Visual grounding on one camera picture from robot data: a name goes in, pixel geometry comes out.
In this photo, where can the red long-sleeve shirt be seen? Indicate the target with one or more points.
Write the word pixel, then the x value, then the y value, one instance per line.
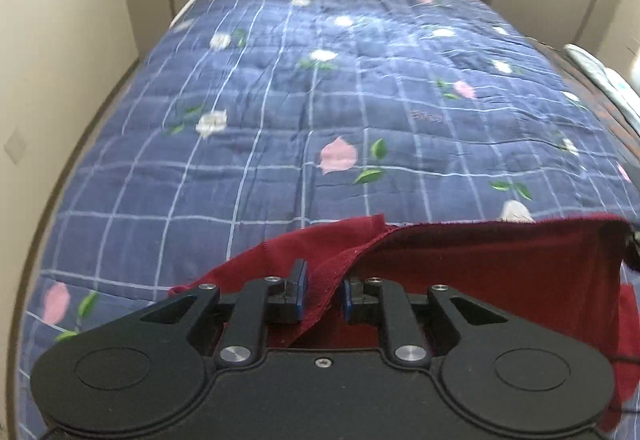
pixel 500 270

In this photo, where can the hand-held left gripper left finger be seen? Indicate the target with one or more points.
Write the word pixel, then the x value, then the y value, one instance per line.
pixel 300 291

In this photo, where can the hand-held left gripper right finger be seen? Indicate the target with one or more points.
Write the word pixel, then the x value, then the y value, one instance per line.
pixel 345 302

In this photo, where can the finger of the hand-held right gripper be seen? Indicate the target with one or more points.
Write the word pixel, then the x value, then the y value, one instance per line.
pixel 634 245

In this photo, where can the light blue floral pillow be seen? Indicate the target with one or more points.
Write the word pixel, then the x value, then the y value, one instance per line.
pixel 602 75

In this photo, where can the brown quilted mattress cover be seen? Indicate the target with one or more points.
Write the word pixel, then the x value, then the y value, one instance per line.
pixel 590 85

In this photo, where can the blue plaid floral quilt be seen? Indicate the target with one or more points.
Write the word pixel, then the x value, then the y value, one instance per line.
pixel 300 120

